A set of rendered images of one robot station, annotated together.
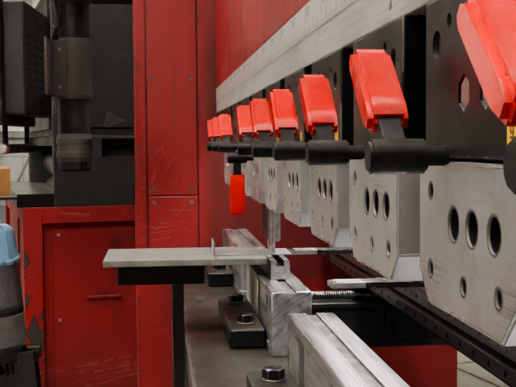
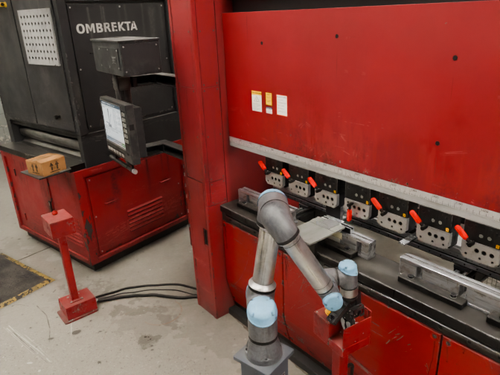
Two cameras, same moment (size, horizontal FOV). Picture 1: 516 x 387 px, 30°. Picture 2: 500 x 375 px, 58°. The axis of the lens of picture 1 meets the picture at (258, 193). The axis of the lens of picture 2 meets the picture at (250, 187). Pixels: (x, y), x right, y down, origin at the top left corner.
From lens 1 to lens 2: 1.76 m
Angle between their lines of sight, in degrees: 37
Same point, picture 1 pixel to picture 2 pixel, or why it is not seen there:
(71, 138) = not seen: hidden behind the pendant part
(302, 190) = (449, 242)
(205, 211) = (228, 182)
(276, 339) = (368, 255)
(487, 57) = not seen: outside the picture
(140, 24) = (202, 115)
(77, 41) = not seen: hidden behind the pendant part
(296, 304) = (373, 244)
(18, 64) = (141, 135)
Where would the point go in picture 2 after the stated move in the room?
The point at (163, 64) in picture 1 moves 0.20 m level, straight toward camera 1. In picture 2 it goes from (210, 130) to (230, 135)
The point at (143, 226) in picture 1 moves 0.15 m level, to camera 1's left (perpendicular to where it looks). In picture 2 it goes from (208, 194) to (187, 199)
